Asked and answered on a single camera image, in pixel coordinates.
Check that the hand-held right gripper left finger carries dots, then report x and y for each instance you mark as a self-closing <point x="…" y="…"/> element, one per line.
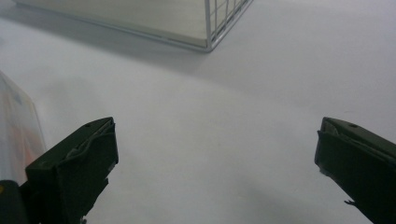
<point x="77" y="168"/>

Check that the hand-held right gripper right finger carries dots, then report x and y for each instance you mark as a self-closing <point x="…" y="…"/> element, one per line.
<point x="361" y="165"/>

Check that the clear plastic bag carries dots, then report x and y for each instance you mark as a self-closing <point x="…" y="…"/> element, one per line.
<point x="15" y="130"/>

